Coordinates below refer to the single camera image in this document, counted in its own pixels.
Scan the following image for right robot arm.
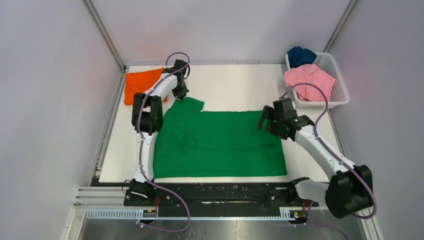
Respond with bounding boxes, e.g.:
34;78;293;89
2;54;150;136
256;104;377;219

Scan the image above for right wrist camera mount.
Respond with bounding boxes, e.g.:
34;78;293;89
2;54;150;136
273;97;298;121

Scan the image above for white plastic laundry basket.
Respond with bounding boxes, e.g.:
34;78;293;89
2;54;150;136
288;51;350;109

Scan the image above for pink t-shirt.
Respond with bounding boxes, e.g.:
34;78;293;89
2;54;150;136
283;64;336;102

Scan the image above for left corner aluminium post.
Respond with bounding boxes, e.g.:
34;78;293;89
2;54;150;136
82;0;127;72

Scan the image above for folded orange t-shirt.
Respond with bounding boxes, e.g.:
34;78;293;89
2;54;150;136
123;68;164;106

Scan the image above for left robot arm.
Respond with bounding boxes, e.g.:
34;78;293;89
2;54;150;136
129;59;190;206

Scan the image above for navy blue t-shirt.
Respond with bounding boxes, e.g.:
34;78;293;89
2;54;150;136
286;46;317;68

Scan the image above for right corner aluminium post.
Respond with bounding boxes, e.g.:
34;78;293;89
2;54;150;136
323;0;359;53

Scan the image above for corner aluminium post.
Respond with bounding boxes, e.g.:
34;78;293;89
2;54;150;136
82;0;127;72
323;0;359;53

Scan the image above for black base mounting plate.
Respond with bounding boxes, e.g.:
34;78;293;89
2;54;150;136
91;177;354;219

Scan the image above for aluminium front frame rail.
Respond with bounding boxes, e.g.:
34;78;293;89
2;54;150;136
67;187;374;221

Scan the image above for green t-shirt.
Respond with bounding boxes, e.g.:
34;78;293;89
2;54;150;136
153;97;288;179

